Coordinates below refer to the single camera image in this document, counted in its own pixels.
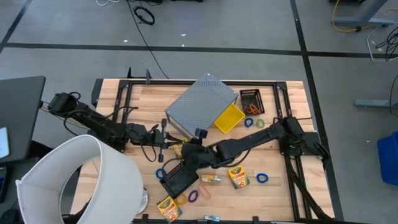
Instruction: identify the black cable tangle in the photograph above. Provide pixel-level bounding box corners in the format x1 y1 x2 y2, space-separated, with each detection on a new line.
374 26 398 62

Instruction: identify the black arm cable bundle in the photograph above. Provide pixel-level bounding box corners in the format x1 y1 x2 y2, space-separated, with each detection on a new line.
283 154 331 221

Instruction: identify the yellow spiral coil ring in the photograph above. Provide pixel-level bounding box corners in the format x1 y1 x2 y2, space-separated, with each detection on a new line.
174 193 188 207

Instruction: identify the large black plastic basket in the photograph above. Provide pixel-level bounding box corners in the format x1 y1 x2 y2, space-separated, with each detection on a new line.
159 161 200 200

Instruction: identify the blue plastic bin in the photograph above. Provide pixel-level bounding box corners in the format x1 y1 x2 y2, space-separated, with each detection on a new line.
376 130 398 187

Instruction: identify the grey table leg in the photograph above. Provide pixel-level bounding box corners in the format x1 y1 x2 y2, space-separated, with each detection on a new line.
329 0 398 28

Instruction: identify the grey table foot bar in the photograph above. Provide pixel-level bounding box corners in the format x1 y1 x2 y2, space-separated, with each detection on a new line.
354 98 398 110

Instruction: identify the bunch of orange rubber bands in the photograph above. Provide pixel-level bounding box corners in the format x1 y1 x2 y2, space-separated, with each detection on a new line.
243 103 261 115

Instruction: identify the black desk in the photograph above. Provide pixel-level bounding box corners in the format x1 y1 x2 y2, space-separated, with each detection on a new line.
0 75 47 165

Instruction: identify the small black plastic basket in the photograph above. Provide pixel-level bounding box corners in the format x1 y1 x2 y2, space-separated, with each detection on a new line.
239 88 266 116

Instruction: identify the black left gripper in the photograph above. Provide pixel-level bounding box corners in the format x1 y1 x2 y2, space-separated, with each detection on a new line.
152 118 187 164

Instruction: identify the white lampshade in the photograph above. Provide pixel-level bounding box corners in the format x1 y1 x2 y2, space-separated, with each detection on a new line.
15 134 145 224

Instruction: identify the plastic crayon pack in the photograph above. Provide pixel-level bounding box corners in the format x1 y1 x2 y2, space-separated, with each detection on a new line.
200 174 223 184

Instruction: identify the purple spiral coil ring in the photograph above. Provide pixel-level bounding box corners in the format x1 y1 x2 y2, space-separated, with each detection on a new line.
187 189 200 204

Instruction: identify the coiled black floor cable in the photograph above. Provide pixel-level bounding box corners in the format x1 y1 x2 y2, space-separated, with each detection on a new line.
132 5 156 26

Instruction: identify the white lamp base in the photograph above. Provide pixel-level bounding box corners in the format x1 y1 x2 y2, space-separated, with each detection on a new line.
136 185 150 215

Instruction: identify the single orange rubber band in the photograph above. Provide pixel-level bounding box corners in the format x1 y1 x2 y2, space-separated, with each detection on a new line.
198 184 212 200

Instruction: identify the white device on desk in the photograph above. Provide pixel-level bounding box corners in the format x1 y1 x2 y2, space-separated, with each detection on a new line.
0 126 11 160

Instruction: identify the yellow plastic basket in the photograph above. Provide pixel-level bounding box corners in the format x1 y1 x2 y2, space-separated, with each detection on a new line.
213 103 246 134

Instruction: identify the long black floor cable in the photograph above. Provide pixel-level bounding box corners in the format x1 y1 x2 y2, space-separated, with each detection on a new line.
125 0 170 80

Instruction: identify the grey perforated metal shelf riser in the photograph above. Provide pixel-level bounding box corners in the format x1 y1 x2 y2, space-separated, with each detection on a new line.
164 72 240 140

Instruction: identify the white floor cable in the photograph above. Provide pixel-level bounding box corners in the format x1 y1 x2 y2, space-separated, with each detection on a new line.
95 0 121 7
366 27 398 63

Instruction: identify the yellow floor cable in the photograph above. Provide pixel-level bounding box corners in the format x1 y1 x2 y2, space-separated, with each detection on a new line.
330 0 398 34

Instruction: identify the black aluminium table frame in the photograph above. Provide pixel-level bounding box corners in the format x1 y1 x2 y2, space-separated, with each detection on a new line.
90 67 336 224

